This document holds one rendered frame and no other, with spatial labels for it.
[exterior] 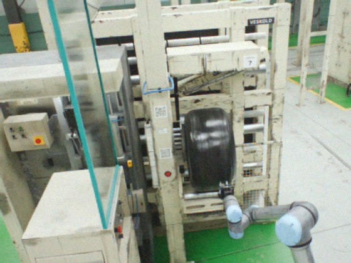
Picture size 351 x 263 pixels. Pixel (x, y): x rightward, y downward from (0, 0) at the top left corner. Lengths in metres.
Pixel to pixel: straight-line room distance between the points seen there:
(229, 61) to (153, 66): 0.56
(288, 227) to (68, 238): 0.96
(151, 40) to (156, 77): 0.21
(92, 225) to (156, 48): 1.00
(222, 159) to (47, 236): 1.03
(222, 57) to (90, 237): 1.36
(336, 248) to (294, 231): 1.91
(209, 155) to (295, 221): 0.76
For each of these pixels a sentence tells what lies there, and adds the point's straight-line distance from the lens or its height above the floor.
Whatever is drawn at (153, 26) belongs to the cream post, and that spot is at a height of 2.00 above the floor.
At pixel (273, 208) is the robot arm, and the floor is 1.20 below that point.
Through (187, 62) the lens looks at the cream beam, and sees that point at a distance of 2.25.
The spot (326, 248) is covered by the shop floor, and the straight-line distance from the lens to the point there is 3.33.
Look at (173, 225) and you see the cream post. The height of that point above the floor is 0.61.
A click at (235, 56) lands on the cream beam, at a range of 2.29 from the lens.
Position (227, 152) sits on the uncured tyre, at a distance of 2.03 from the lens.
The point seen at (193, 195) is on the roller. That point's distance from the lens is 2.29.
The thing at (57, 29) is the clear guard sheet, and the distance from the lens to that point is 1.24.
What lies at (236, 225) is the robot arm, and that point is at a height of 1.10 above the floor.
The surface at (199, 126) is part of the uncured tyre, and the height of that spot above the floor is 1.41.
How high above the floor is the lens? 2.28
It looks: 28 degrees down
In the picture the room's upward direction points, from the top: 4 degrees counter-clockwise
